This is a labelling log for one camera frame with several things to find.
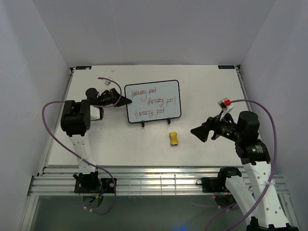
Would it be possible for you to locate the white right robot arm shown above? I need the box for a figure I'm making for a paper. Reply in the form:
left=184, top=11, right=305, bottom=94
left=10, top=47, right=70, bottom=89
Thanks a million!
left=191, top=111, right=299, bottom=231

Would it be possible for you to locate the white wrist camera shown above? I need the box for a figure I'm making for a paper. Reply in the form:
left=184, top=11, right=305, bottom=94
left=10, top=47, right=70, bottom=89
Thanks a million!
left=104, top=77, right=113, bottom=87
left=218, top=98, right=234, bottom=120

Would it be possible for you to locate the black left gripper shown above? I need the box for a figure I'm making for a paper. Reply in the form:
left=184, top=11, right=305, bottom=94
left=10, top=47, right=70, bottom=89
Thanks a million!
left=98, top=88, right=132, bottom=107

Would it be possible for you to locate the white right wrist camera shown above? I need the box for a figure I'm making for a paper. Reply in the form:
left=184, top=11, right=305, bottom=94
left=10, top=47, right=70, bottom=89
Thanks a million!
left=218, top=98, right=234, bottom=120

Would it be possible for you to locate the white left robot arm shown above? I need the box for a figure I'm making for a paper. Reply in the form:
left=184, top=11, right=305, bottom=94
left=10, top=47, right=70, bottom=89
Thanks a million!
left=60, top=88, right=132, bottom=193

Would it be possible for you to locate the blue label top left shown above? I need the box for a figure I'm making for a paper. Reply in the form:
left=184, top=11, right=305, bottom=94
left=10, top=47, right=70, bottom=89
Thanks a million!
left=75, top=66, right=92, bottom=70

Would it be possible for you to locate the blue label top right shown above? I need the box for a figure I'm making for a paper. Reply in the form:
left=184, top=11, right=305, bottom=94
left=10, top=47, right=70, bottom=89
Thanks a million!
left=218, top=65, right=235, bottom=69

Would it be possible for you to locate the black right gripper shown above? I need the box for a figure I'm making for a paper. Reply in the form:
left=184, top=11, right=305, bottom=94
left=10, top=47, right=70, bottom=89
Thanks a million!
left=190, top=110, right=243, bottom=141

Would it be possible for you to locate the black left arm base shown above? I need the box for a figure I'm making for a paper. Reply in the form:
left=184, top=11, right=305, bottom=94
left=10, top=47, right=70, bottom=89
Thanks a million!
left=73, top=172, right=117, bottom=194

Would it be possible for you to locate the small black-framed whiteboard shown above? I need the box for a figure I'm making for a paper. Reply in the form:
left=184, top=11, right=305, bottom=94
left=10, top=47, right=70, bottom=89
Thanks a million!
left=124, top=80, right=182, bottom=124

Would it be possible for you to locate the black wire whiteboard stand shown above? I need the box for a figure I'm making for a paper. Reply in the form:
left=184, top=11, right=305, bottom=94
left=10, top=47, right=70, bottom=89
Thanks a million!
left=141, top=117, right=171, bottom=128

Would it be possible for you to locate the blue label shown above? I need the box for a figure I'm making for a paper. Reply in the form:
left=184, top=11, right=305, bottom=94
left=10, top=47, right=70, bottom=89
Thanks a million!
left=75, top=66, right=92, bottom=70
left=218, top=65, right=235, bottom=69

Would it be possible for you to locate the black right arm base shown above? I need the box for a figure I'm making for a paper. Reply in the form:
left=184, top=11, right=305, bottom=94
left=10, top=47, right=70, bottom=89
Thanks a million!
left=196, top=177, right=229, bottom=193

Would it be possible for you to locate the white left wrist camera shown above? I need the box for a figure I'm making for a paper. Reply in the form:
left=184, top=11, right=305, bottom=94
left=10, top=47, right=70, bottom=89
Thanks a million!
left=104, top=77, right=113, bottom=87

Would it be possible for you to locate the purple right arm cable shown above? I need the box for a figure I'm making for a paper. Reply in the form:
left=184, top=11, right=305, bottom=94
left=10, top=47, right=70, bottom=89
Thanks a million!
left=192, top=99, right=279, bottom=231

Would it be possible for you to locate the yellow bone-shaped eraser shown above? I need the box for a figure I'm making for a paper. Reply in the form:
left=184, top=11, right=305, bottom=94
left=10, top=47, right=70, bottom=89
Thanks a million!
left=169, top=132, right=179, bottom=146

